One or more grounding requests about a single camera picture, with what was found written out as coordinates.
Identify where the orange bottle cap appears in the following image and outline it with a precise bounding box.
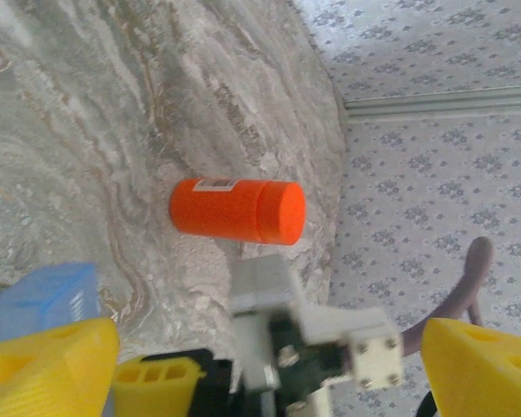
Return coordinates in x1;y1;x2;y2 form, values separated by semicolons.
256;181;307;247

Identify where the orange pill bottle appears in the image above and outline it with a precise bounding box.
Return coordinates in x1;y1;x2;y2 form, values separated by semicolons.
169;177;266;244

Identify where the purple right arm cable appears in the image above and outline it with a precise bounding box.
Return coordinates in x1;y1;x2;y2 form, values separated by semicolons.
397;236;496;364

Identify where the translucent blue pill organizer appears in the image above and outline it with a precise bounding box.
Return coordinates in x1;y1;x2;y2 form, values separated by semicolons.
0;261;102;344

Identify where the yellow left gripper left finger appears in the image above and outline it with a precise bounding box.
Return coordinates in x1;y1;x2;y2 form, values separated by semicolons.
0;316;121;417

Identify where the aluminium corner post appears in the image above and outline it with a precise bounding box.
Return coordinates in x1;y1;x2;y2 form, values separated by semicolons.
342;84;521;118

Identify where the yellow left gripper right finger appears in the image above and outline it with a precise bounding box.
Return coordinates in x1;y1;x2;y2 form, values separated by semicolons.
419;316;521;417

